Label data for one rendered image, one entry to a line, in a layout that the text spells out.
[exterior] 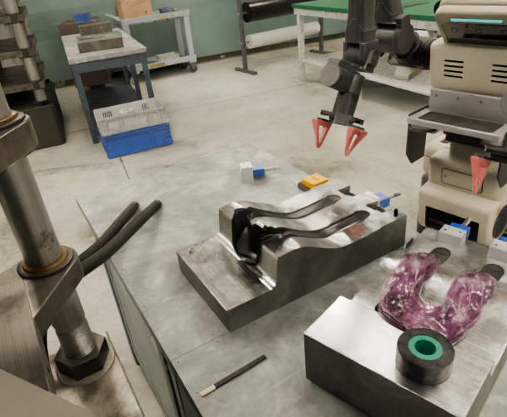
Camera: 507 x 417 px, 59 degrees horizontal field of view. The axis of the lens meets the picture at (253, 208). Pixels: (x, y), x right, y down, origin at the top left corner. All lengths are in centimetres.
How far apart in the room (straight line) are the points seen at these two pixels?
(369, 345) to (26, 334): 51
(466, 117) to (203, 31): 655
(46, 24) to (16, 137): 660
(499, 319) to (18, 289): 79
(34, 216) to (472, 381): 70
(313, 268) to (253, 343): 21
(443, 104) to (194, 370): 94
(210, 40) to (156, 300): 680
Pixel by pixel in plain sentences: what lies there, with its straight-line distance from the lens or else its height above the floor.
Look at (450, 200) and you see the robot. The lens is 143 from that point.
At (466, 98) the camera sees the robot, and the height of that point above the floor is 109.
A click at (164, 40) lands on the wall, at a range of 749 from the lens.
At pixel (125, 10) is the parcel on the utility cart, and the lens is 676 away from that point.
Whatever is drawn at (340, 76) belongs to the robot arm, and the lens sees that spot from 114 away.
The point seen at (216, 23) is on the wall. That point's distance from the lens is 768.
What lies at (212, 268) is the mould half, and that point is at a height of 86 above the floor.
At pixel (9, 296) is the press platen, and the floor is 104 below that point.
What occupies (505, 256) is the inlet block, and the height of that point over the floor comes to 87.
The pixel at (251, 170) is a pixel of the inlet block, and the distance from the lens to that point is 149.
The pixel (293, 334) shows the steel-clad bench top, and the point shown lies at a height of 80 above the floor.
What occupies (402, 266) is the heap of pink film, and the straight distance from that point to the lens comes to 92.
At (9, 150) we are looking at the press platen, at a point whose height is 126.
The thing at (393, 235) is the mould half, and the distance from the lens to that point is 113.
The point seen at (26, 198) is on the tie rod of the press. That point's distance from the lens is 77.
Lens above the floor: 147
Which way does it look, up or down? 30 degrees down
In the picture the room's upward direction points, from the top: 6 degrees counter-clockwise
